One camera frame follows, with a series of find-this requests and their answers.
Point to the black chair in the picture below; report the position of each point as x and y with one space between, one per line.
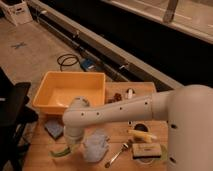
14 115

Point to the dark round cup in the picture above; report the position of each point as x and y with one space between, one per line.
141 127

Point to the blue box on floor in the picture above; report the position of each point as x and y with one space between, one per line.
87 65

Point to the light blue cloth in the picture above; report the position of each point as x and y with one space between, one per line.
95 146

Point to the green cloth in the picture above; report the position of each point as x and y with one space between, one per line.
163 157

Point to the metal spoon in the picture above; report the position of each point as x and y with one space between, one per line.
125 147

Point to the white cardboard box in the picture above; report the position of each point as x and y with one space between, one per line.
17 14

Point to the white bowl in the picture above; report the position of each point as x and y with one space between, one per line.
145 161

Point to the yellow plastic tub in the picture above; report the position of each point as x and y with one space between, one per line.
58 89

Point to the green pepper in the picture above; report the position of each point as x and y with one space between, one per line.
62 153

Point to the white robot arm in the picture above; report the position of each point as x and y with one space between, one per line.
187 110

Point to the dark grape bunch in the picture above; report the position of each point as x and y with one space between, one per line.
117 97

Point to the blue sponge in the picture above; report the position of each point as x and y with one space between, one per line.
54 128

